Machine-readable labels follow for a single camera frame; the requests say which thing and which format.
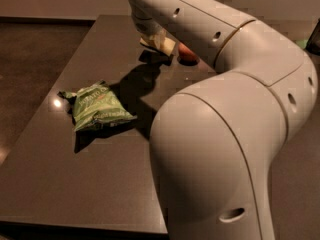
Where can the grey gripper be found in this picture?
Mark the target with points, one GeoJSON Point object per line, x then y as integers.
{"type": "Point", "coordinates": [146, 26]}

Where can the yellow sponge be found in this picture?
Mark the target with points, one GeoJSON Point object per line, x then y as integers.
{"type": "Point", "coordinates": [159, 44]}

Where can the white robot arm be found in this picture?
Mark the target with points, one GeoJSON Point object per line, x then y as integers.
{"type": "Point", "coordinates": [212, 143]}

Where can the red apple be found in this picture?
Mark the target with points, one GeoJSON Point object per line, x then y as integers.
{"type": "Point", "coordinates": [186, 56]}

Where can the green chip bag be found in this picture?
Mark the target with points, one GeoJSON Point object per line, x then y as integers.
{"type": "Point", "coordinates": [96, 107]}

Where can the dark object at right edge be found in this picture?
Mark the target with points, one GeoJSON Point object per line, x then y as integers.
{"type": "Point", "coordinates": [313, 43]}

